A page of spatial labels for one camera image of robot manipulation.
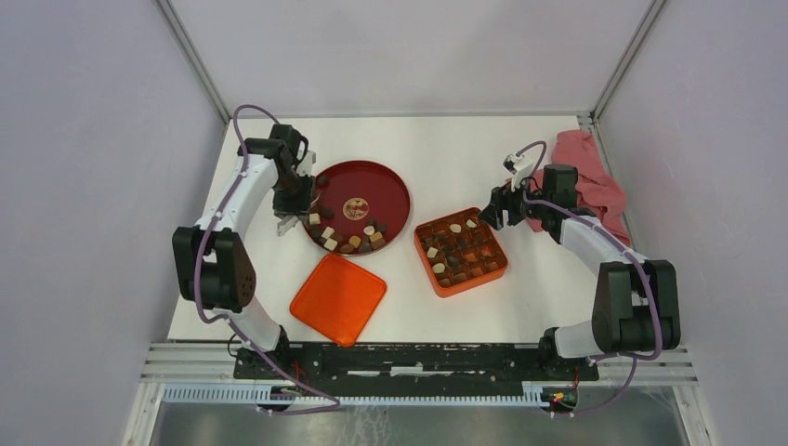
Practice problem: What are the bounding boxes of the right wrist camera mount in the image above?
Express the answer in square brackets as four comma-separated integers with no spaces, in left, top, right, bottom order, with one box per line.
[503,153,536,191]

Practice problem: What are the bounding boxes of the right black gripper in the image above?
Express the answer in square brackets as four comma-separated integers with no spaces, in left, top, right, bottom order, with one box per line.
[477,172,550,230]

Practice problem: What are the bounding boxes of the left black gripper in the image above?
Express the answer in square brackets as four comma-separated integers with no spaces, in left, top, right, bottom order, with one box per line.
[271,170,315,227]

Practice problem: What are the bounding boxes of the orange box lid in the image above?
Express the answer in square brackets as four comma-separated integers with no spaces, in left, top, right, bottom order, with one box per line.
[289,254,387,348]

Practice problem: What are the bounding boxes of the metal serving tongs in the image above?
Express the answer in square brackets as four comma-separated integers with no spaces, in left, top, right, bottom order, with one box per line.
[277,191,322,237]

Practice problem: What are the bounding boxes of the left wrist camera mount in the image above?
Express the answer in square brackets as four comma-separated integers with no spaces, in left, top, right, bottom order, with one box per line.
[295,151,316,177]

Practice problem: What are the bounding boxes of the round dark red plate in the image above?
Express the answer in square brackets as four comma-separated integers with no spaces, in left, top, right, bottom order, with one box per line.
[302,160,412,256]

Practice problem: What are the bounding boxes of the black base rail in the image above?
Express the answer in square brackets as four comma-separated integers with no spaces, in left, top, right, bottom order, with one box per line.
[233,342,599,398]

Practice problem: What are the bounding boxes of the orange compartment chocolate box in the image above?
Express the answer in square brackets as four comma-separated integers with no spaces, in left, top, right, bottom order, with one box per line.
[414,207,509,298]

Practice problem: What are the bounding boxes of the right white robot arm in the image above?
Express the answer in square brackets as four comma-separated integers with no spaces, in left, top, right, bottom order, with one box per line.
[479,161,681,379]

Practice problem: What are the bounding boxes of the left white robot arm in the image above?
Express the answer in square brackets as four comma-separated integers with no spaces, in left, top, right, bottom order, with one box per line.
[172,124,316,379]

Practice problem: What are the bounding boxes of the pink cloth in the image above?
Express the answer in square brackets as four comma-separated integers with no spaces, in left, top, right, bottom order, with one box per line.
[550,130,632,246]

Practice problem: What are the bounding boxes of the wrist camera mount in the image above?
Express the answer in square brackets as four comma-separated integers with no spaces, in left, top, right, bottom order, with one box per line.
[503,153,536,191]
[295,151,316,177]

